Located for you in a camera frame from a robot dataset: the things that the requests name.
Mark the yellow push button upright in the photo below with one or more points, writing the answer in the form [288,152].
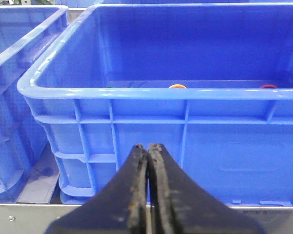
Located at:
[177,86]

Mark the blue plastic crate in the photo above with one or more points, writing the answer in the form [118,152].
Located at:
[230,136]
[25,33]

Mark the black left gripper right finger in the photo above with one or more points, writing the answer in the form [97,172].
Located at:
[183,207]

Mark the steel shelf front rail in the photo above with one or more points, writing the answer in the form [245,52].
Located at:
[35,218]

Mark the red push button upright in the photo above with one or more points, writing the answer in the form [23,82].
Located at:
[268,86]

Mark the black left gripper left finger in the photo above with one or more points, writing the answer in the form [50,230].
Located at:
[119,208]

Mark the blue plastic crate left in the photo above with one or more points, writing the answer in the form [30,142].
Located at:
[25,33]

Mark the blue plastic crate right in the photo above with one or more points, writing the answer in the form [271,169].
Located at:
[230,136]

